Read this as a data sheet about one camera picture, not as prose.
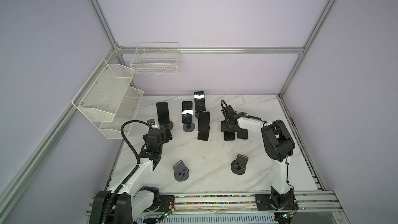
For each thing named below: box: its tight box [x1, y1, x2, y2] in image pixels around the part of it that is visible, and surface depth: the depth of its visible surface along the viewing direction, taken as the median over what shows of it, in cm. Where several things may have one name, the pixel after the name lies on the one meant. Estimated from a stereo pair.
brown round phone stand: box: [159, 120, 174, 133], surface depth 103 cm
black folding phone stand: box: [197, 126, 210, 142], surface depth 100 cm
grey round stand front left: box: [173, 160, 190, 182], surface depth 79 cm
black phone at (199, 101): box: [193, 90, 206, 113], surface depth 103 cm
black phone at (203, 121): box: [197, 110, 211, 132], surface depth 92 cm
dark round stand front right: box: [230, 154, 249, 175], surface depth 82 cm
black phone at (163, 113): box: [155, 102, 170, 125], surface depth 97 cm
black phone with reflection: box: [181, 101, 194, 124], surface depth 98 cm
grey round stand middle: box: [182, 122, 195, 133], surface depth 103 cm
